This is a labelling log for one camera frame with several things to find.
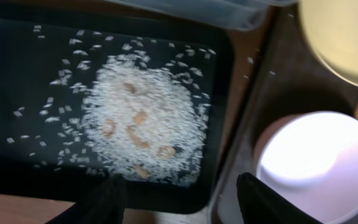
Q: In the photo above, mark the black waste tray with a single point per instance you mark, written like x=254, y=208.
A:
x=31, y=52

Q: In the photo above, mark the dark brown serving tray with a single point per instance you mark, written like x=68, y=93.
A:
x=290, y=81

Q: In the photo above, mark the yellow plate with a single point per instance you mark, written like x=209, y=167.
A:
x=330, y=28

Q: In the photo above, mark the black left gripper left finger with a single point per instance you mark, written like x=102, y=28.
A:
x=103, y=205

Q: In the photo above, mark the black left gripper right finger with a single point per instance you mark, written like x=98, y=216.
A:
x=259, y=204

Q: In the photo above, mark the clear plastic waste bin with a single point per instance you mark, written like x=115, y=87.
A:
x=242, y=15

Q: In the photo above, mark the rice food scraps pile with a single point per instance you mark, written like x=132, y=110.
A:
x=142, y=111

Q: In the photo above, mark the pink white bowl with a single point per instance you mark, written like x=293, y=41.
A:
x=311, y=160

